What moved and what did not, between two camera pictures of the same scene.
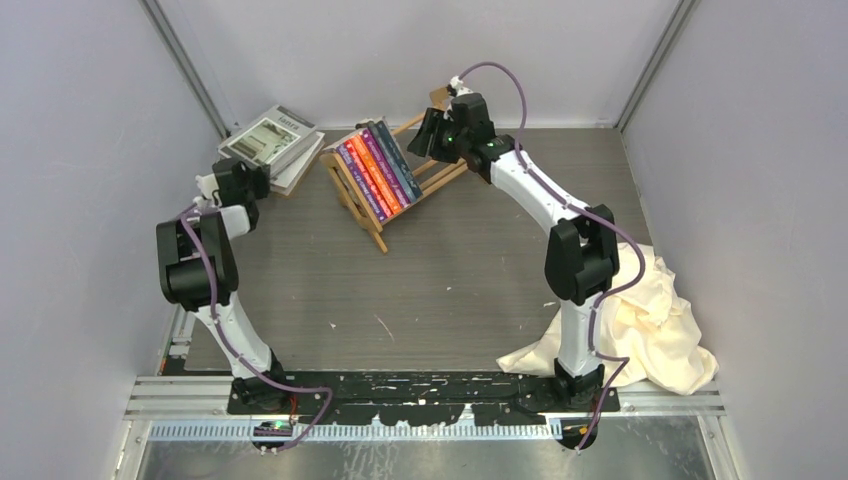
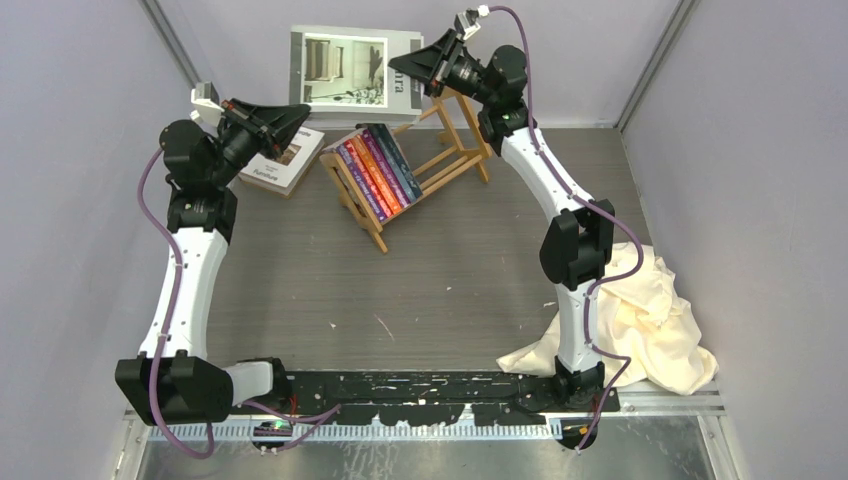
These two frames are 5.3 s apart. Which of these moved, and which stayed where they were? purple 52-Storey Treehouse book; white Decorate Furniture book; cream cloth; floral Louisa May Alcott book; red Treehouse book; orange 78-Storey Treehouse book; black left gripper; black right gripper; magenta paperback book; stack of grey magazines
Moved: black right gripper; black left gripper; stack of grey magazines; purple 52-Storey Treehouse book
Stayed: white Decorate Furniture book; orange 78-Storey Treehouse book; red Treehouse book; floral Louisa May Alcott book; magenta paperback book; cream cloth
